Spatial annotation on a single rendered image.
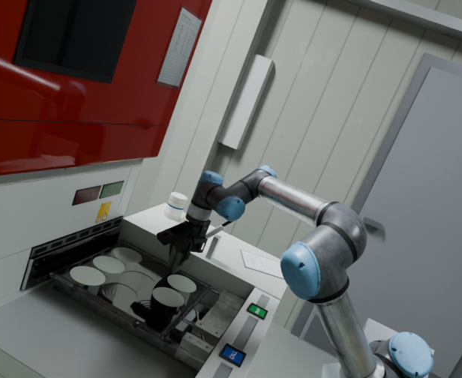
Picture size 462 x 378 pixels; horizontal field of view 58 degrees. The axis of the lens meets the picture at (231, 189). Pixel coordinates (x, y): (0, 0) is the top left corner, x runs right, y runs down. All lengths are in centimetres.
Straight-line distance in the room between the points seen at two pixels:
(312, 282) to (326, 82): 226
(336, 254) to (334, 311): 14
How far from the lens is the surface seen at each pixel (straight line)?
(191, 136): 302
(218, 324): 132
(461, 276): 322
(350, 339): 109
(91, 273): 131
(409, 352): 126
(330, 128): 304
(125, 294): 126
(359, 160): 304
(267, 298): 142
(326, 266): 95
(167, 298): 130
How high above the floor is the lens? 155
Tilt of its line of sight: 13 degrees down
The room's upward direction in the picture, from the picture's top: 22 degrees clockwise
